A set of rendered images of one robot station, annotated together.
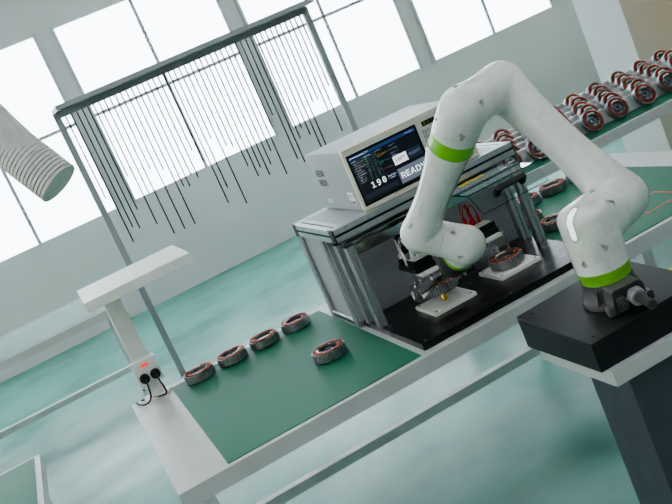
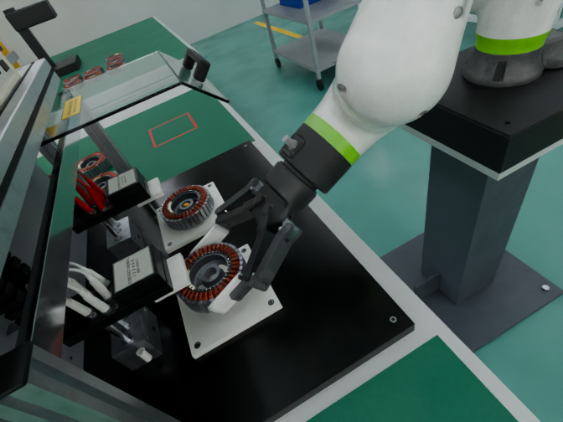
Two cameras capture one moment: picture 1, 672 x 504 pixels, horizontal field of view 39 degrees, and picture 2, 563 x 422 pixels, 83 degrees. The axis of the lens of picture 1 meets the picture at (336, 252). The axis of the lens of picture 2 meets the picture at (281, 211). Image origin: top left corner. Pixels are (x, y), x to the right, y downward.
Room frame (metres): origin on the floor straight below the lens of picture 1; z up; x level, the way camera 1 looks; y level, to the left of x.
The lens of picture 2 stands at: (2.64, 0.07, 1.21)
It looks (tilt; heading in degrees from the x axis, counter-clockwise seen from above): 43 degrees down; 273
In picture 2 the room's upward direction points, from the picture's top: 20 degrees counter-clockwise
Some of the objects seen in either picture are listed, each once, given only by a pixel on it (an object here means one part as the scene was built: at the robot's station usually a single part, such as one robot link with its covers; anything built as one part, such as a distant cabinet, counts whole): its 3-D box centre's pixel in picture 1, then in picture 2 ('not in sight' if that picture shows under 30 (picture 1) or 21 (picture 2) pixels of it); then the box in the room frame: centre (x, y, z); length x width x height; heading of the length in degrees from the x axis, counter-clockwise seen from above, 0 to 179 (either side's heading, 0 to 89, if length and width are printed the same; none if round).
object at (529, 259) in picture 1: (509, 266); (192, 214); (2.86, -0.48, 0.78); 0.15 x 0.15 x 0.01; 15
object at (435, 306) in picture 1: (445, 300); (224, 295); (2.79, -0.25, 0.78); 0.15 x 0.15 x 0.01; 15
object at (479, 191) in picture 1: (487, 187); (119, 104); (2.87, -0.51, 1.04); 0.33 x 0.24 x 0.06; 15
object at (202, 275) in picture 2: (439, 285); (212, 275); (2.79, -0.25, 0.83); 0.11 x 0.11 x 0.04
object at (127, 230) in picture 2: (485, 256); (125, 239); (3.00, -0.44, 0.80); 0.08 x 0.05 x 0.06; 105
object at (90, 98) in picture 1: (243, 188); not in sight; (6.35, 0.40, 0.97); 1.84 x 0.50 x 1.93; 105
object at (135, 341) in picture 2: (423, 289); (136, 334); (2.93, -0.21, 0.80); 0.08 x 0.05 x 0.06; 105
